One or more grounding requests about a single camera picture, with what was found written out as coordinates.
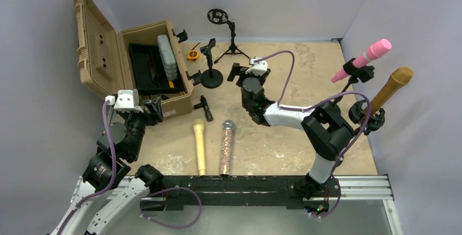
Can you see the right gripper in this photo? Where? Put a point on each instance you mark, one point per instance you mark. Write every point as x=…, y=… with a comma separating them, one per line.
x=240, y=70

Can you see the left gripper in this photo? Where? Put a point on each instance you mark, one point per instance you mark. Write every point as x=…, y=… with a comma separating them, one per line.
x=154, y=115

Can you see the black round-base mic stand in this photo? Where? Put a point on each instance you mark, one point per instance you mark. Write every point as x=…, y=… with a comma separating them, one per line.
x=210, y=78

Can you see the cream beige microphone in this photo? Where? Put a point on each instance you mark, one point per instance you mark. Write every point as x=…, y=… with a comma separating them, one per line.
x=198, y=129

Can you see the glitter microphone with grey head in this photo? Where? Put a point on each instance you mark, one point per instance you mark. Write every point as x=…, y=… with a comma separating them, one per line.
x=226, y=147

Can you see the black tripod mic stand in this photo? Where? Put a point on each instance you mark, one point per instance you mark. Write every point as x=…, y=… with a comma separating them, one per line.
x=220, y=17

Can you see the pink mic round-base stand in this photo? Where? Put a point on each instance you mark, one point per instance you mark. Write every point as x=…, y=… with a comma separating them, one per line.
x=362, y=74

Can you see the pink microphone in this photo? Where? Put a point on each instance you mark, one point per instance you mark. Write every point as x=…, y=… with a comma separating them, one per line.
x=375, y=51

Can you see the gold microphone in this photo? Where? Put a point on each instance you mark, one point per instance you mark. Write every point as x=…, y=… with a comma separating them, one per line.
x=397, y=80

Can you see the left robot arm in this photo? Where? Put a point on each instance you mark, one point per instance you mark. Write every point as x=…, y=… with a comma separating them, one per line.
x=92, y=211

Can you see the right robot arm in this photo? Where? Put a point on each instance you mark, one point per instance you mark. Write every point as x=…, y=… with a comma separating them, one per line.
x=328, y=132

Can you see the black tray in case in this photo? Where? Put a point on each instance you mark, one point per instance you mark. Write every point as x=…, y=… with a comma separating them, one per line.
x=149, y=73

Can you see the yellow tape measure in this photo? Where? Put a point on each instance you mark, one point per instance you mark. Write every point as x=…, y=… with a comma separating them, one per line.
x=193, y=54

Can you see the black mic clip adapter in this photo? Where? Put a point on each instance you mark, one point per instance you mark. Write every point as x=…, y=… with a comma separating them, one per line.
x=203, y=104

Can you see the tan hard equipment case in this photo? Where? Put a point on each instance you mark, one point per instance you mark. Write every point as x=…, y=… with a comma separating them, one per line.
x=104, y=61

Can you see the grey plastic tool case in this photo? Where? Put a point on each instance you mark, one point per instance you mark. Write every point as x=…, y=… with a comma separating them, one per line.
x=167, y=56

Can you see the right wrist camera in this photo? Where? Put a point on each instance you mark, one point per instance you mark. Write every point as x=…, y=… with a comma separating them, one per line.
x=257, y=67

